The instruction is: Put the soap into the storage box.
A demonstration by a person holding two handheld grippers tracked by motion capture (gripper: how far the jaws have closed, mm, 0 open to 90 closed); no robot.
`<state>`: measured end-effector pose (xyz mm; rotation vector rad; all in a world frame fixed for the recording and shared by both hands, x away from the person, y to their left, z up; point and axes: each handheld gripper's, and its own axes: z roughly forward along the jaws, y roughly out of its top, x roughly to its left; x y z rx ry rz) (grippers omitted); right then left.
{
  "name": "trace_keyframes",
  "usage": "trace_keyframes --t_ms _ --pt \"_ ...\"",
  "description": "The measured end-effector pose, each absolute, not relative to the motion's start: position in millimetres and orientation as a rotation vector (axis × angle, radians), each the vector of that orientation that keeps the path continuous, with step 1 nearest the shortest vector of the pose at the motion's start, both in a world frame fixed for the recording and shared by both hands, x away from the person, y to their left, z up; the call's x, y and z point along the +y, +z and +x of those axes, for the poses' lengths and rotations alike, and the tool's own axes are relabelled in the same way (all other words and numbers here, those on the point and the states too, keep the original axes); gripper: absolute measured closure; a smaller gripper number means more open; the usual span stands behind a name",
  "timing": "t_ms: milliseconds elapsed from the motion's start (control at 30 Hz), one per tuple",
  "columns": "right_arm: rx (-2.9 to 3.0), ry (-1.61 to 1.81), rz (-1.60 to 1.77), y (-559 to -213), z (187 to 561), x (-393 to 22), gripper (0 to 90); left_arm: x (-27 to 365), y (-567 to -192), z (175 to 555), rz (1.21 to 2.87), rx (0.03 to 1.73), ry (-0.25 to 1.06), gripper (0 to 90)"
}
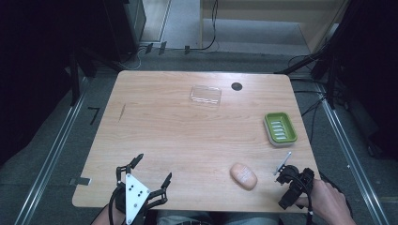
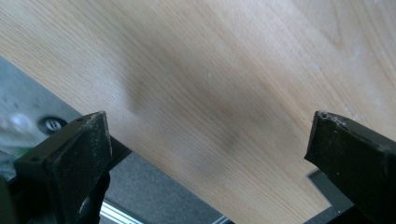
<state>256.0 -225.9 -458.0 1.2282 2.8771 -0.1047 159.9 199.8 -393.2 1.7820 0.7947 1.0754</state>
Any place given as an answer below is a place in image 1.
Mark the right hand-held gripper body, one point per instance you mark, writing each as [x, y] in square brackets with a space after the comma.
[297, 184]

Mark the clear plastic lid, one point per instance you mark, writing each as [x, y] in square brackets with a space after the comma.
[205, 95]

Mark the person's left hand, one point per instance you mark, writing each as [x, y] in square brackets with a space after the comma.
[109, 218]

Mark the peach soap bar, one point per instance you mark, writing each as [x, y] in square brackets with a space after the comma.
[243, 176]

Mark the green soap dish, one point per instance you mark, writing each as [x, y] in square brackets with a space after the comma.
[280, 129]

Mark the metal floor rail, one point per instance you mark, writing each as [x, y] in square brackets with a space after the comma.
[353, 162]
[50, 159]

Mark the black round table grommet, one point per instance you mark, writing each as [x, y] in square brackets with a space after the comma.
[237, 86]

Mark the black stand leg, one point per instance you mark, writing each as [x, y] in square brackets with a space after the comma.
[74, 78]
[300, 64]

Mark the black tape corner mark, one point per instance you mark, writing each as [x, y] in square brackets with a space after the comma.
[94, 113]

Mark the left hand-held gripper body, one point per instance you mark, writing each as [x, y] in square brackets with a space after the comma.
[135, 193]

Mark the person's right hand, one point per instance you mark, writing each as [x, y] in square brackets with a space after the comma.
[328, 203]

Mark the light wooden shelf unit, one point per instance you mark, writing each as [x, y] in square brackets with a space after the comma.
[269, 18]

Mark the person's grey trousers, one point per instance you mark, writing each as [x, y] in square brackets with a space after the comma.
[219, 218]

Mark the grey tape strip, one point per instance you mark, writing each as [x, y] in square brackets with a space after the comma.
[80, 181]

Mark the black cabinet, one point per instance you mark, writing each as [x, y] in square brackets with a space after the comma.
[125, 28]

